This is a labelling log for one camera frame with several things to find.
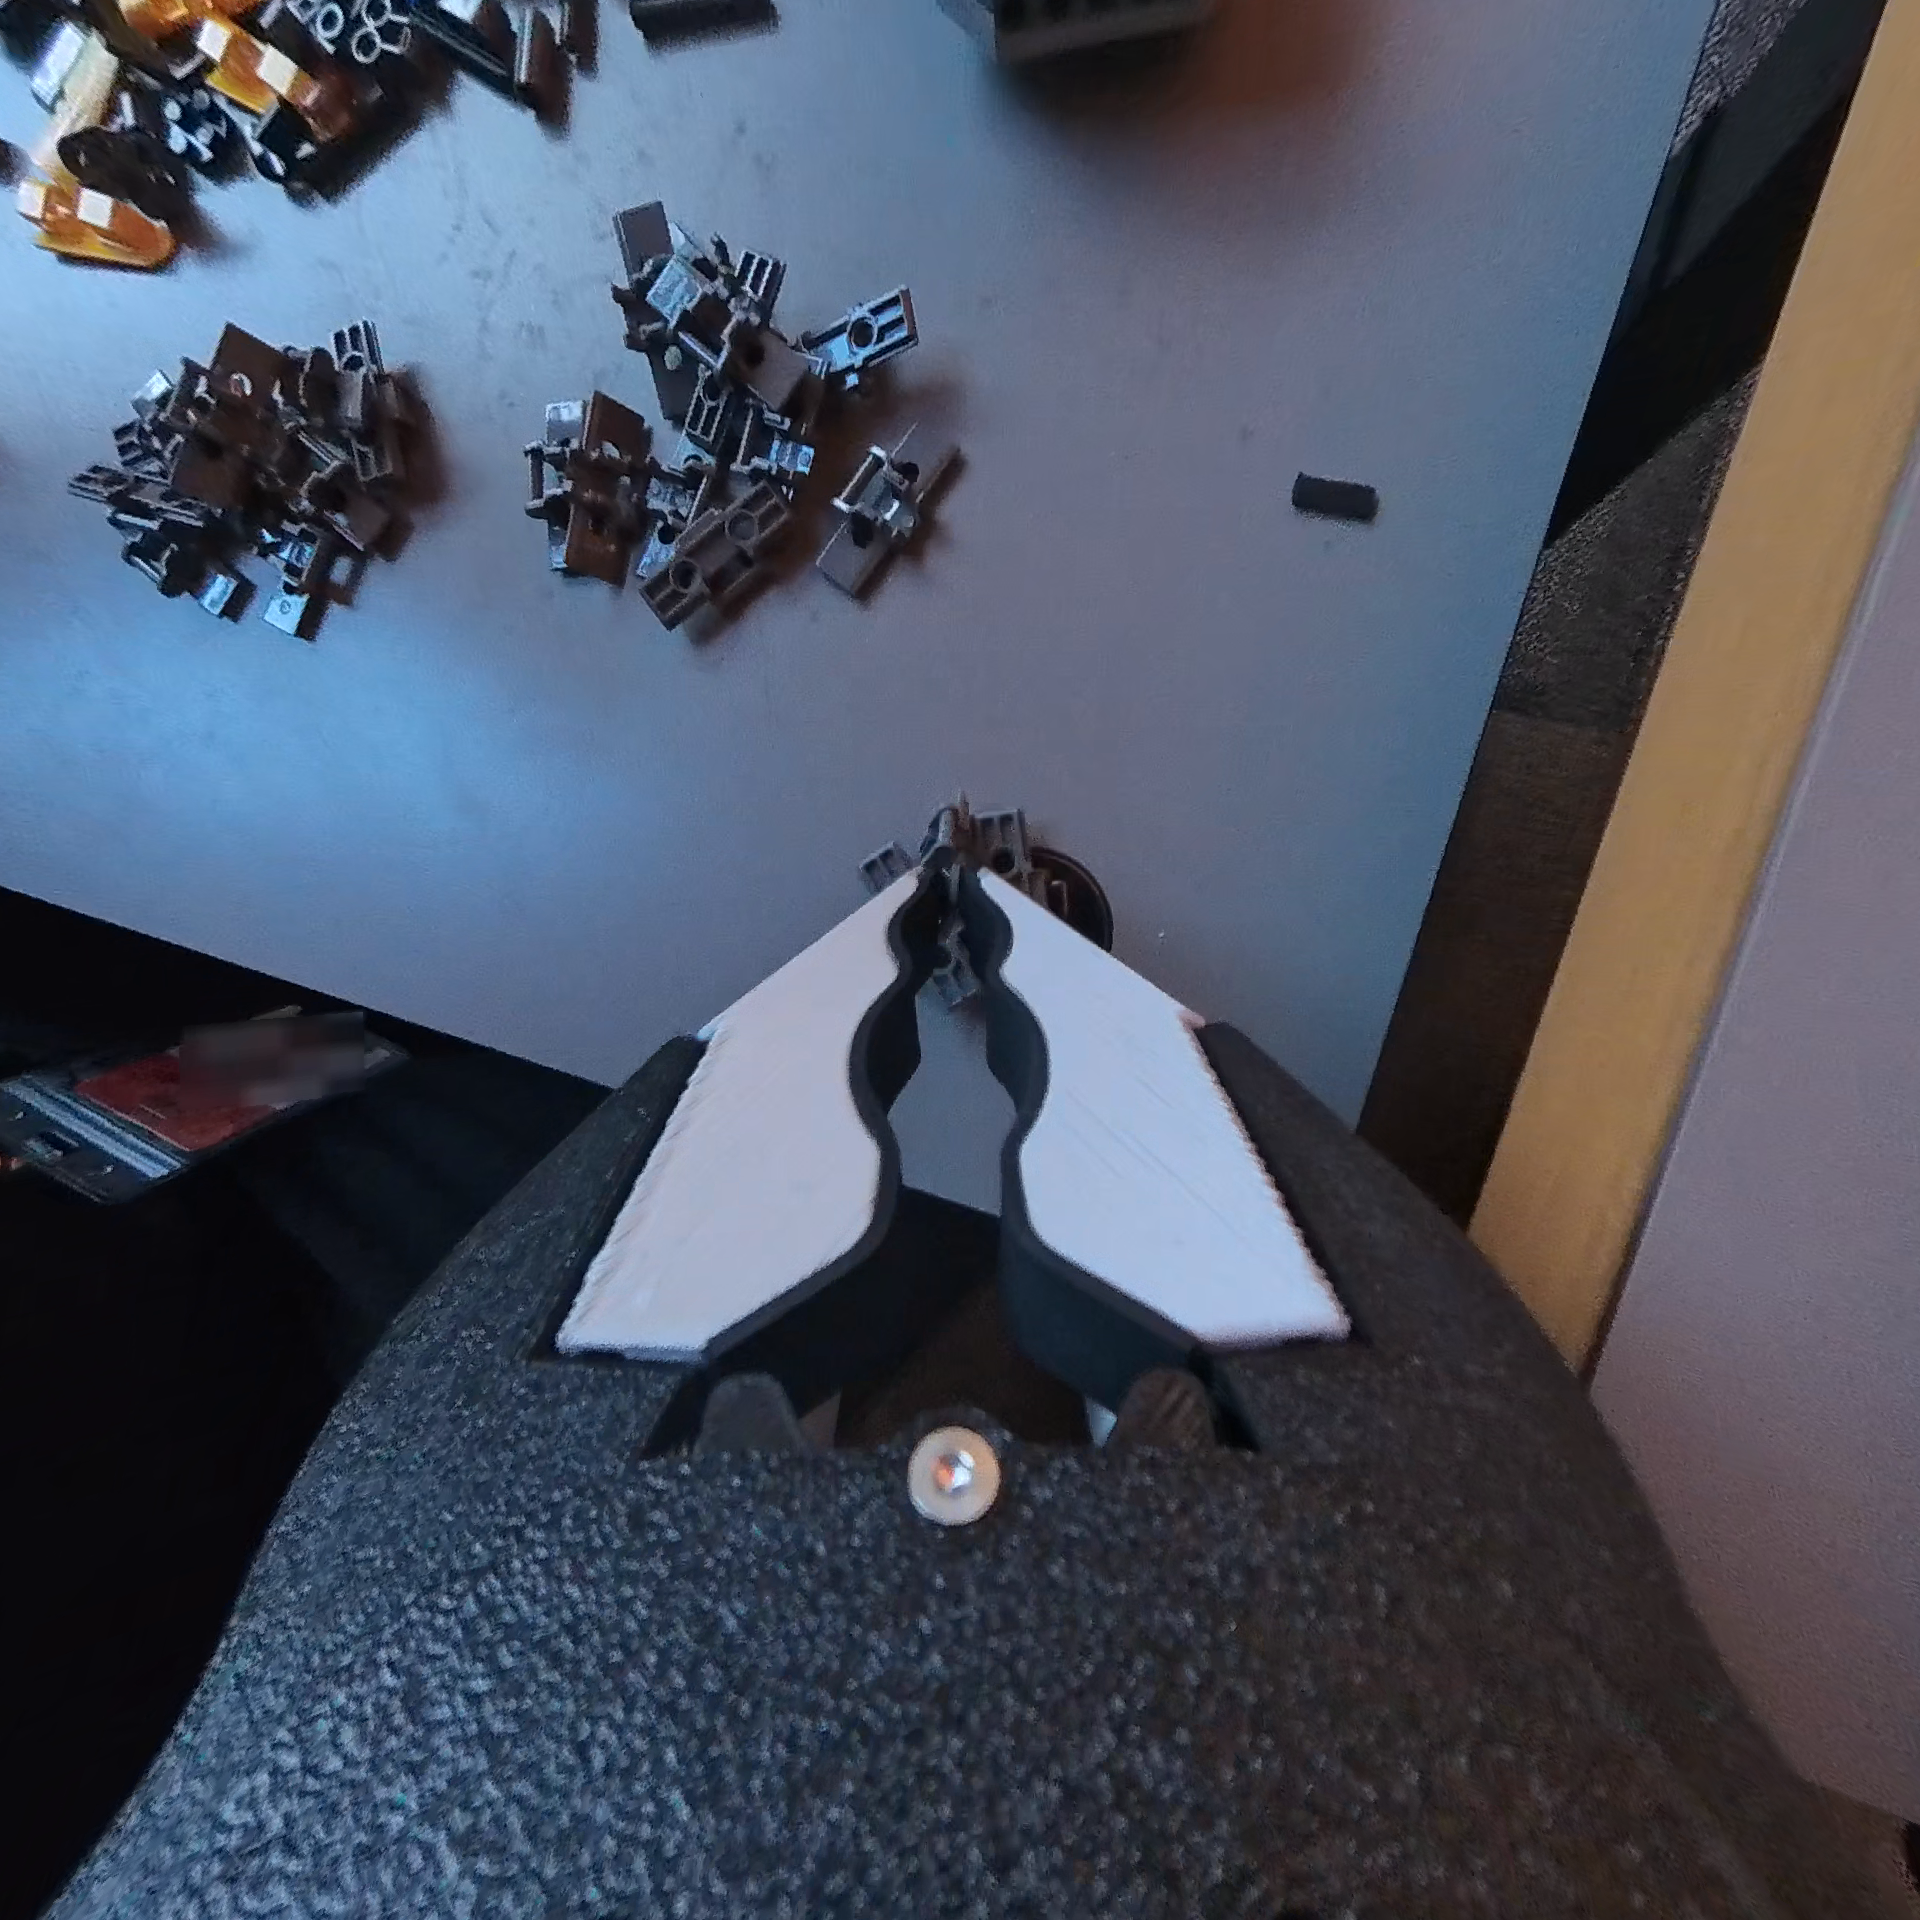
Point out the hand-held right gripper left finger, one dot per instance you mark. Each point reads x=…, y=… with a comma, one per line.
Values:
x=736, y=1201

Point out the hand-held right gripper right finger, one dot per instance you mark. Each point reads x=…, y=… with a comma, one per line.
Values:
x=1170, y=1187

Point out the small dark grey brick piece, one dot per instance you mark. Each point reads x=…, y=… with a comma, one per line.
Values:
x=960, y=856

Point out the pile of grey brick parts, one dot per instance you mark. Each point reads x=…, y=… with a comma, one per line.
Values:
x=332, y=76

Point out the wooden edged background table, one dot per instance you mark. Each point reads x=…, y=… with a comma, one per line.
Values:
x=1771, y=1051

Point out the person's dark clothed torso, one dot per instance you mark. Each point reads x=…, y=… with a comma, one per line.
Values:
x=181, y=1499

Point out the small black brick piece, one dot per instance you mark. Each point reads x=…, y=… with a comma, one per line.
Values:
x=1336, y=496

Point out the small grey brick cluster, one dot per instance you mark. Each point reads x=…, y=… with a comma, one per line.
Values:
x=706, y=420

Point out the dark grey brick cluster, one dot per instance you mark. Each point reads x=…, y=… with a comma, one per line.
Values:
x=256, y=481

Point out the grey brick hub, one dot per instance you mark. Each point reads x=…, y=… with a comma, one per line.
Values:
x=1082, y=25

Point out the yellow pointed brick piece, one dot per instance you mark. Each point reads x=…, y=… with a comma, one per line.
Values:
x=96, y=218

